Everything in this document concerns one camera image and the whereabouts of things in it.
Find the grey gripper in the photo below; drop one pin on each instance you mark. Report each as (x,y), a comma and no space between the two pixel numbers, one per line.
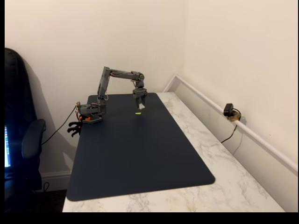
(138,94)

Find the white notched plastic block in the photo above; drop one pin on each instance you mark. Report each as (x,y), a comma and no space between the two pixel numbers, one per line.
(142,107)

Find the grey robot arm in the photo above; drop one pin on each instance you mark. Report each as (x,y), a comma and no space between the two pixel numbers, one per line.
(102,88)

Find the dark blue desk mat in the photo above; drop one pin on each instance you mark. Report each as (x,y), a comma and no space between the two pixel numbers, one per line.
(140,151)

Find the black orange clamp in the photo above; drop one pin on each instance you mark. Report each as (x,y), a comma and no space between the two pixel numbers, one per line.
(74,133)
(74,124)

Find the black webcam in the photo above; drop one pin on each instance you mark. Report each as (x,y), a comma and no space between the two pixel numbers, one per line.
(227,109)

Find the white baseboard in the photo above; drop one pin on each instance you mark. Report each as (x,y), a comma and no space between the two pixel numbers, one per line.
(56,178)

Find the black office chair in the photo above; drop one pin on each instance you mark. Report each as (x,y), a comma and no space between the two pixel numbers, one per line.
(18,105)

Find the laptop screen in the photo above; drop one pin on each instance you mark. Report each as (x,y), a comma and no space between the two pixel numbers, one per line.
(7,149)

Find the white wall rail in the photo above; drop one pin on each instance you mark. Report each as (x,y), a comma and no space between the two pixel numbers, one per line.
(233,117)

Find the yellowish tape webcam mount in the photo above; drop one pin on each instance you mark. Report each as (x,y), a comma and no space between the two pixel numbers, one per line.
(234,117)

